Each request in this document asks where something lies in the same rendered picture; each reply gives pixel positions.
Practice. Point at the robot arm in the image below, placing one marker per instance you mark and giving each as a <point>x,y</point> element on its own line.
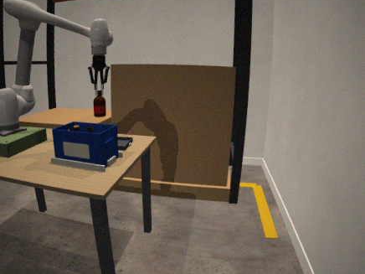
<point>12,106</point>

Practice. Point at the white flat rail with screws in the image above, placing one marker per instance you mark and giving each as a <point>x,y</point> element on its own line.
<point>90,166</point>

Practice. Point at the blue bottle crate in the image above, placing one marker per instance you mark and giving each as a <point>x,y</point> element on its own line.
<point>87,147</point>

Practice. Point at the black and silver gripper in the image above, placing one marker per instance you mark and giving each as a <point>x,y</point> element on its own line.
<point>98,65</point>

